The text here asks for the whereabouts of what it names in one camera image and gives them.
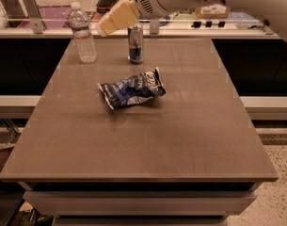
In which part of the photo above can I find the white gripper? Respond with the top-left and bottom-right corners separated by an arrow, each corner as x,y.
94,0 -> 182,38

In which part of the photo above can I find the grey metal post left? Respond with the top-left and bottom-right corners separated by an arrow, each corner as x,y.
23,0 -> 45,34

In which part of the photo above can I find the silver blue energy drink can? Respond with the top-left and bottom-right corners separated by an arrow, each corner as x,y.
128,24 -> 144,64

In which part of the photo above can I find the grey metal post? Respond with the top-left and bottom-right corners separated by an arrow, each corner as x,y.
23,0 -> 45,34
150,19 -> 159,35

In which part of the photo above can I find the purple mat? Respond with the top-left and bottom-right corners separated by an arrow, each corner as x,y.
18,6 -> 71,29

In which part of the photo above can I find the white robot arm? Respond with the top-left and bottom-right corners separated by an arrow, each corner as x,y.
95,0 -> 287,42

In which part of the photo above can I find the cardboard box with label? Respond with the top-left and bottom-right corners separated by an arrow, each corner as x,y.
195,4 -> 231,19

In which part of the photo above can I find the grey table base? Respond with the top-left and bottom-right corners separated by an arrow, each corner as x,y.
24,190 -> 256,226

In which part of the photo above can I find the blue crumpled chip bag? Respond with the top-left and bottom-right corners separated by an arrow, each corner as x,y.
98,67 -> 166,109

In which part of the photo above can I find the grey metal post centre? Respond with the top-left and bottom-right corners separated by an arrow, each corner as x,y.
150,19 -> 159,35

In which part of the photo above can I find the clear plastic water bottle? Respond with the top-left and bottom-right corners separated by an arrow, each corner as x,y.
69,2 -> 97,63

